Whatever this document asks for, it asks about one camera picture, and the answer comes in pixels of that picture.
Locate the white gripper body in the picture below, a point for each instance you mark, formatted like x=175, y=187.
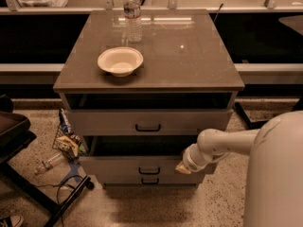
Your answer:
x=190, y=162

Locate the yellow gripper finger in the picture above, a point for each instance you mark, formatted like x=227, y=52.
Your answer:
x=181, y=168

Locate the grey drawer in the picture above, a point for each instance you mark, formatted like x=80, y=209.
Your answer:
x=146, y=122
x=175, y=179
x=134, y=155

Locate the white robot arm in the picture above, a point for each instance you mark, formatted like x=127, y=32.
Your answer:
x=274, y=182

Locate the grey drawer cabinet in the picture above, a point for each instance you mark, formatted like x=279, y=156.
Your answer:
x=185, y=66

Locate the black floor stand right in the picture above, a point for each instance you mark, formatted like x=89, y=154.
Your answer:
x=258, y=124

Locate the white paper bowl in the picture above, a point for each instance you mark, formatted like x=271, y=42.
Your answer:
x=120, y=61

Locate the empty bottle on floor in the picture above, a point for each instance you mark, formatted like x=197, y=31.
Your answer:
x=49, y=163

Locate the black chair with base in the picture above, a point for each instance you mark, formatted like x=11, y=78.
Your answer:
x=15, y=136

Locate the clear plastic water bottle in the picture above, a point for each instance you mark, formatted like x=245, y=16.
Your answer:
x=132, y=14

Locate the black white sneaker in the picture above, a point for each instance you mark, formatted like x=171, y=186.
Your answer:
x=12, y=221

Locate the wire basket with snack bags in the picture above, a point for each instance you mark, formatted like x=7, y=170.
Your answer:
x=66, y=140

